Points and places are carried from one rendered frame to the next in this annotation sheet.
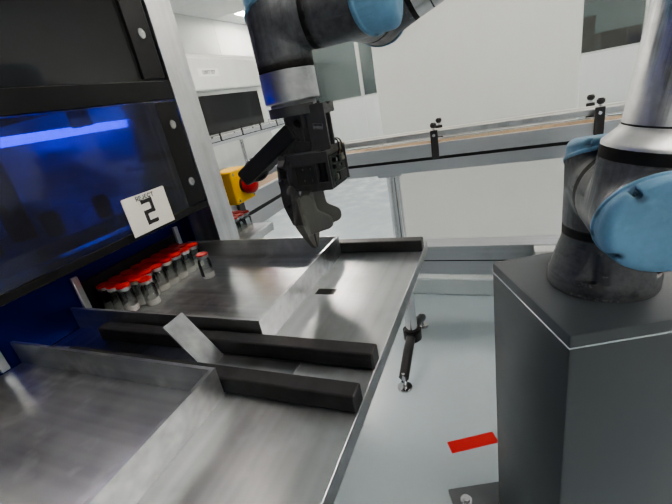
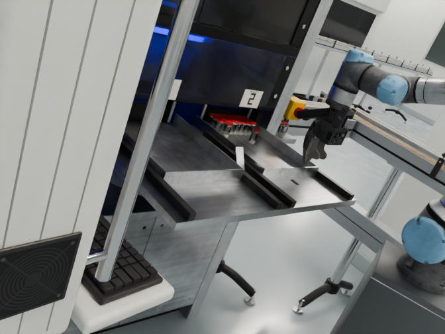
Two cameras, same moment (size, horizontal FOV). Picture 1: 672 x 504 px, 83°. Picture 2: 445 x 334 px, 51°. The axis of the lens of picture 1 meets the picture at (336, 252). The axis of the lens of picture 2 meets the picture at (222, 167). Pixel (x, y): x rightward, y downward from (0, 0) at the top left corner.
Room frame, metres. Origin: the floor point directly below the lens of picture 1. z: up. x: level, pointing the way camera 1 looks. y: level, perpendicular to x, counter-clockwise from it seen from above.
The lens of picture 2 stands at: (-0.81, -0.13, 1.37)
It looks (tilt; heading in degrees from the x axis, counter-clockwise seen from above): 23 degrees down; 17
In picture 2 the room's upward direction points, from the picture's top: 22 degrees clockwise
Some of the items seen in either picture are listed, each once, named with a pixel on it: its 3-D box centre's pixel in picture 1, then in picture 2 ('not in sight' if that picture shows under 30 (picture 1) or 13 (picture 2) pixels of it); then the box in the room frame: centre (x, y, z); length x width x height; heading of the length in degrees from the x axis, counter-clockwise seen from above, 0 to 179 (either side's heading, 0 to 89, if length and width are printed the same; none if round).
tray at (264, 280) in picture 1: (216, 279); (255, 145); (0.57, 0.20, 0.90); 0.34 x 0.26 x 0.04; 65
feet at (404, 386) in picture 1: (413, 341); (328, 291); (1.41, -0.26, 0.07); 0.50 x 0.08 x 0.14; 155
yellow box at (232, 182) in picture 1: (231, 185); (290, 107); (0.85, 0.20, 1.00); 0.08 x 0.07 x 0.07; 65
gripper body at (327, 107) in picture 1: (307, 149); (331, 122); (0.56, 0.01, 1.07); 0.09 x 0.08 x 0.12; 65
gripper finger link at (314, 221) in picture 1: (315, 222); (312, 153); (0.55, 0.02, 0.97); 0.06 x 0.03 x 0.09; 65
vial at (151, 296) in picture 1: (149, 290); (226, 130); (0.56, 0.30, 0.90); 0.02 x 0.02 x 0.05
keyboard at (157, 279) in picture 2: not in sight; (76, 224); (-0.13, 0.31, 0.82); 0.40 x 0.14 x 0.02; 72
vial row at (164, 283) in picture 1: (165, 274); (235, 127); (0.62, 0.30, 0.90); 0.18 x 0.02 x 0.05; 155
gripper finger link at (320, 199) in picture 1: (323, 215); (318, 153); (0.57, 0.01, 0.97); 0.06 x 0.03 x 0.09; 65
